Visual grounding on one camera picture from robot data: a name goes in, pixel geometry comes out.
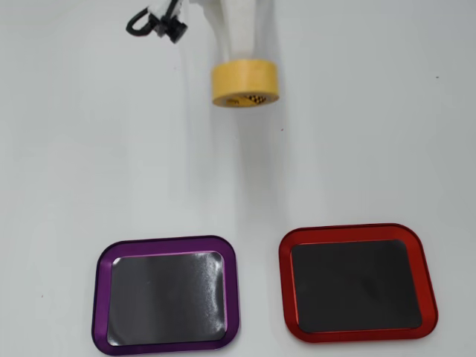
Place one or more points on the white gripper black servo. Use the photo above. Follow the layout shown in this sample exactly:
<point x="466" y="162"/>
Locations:
<point x="242" y="33"/>

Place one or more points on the yellow masking tape roll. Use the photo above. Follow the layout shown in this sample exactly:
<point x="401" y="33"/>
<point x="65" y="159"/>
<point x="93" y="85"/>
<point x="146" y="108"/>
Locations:
<point x="241" y="78"/>

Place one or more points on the red metal dish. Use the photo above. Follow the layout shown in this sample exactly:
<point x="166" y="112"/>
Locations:
<point x="424" y="260"/>

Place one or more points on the purple metal dish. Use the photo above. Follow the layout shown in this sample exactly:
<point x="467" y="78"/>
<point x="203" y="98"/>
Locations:
<point x="100" y="290"/>

